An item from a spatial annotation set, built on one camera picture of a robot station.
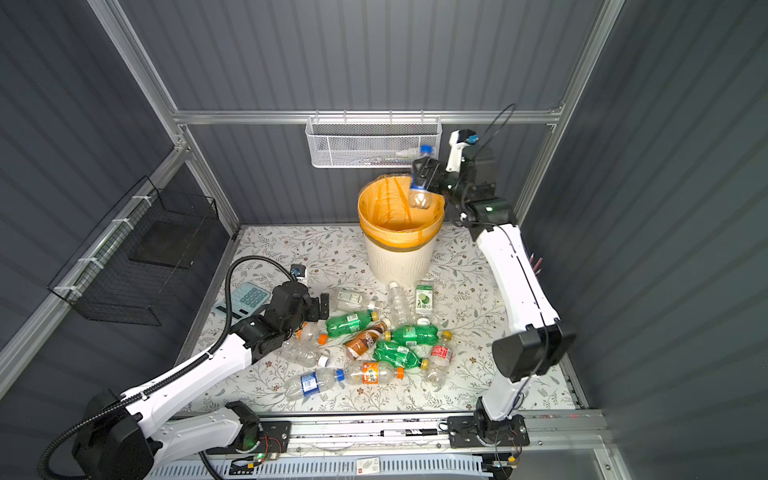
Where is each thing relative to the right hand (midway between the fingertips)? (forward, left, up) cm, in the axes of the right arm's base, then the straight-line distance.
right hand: (429, 167), depth 71 cm
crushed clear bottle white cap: (-31, +34, -39) cm, 61 cm away
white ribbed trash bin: (-6, +7, -32) cm, 34 cm away
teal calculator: (-12, +58, -41) cm, 72 cm away
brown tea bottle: (-28, +19, -40) cm, 52 cm away
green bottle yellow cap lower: (-30, +8, -42) cm, 52 cm away
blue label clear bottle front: (-38, +31, -39) cm, 63 cm away
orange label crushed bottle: (-23, +34, -41) cm, 57 cm away
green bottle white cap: (-25, +3, -40) cm, 47 cm away
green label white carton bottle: (-12, 0, -41) cm, 42 cm away
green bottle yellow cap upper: (-21, +23, -39) cm, 50 cm away
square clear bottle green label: (-13, +23, -39) cm, 47 cm away
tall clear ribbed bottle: (-14, +8, -42) cm, 45 cm away
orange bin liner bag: (+17, +11, -33) cm, 39 cm away
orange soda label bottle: (-36, +15, -39) cm, 55 cm away
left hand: (-18, +32, -28) cm, 46 cm away
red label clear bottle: (-31, -4, -42) cm, 52 cm away
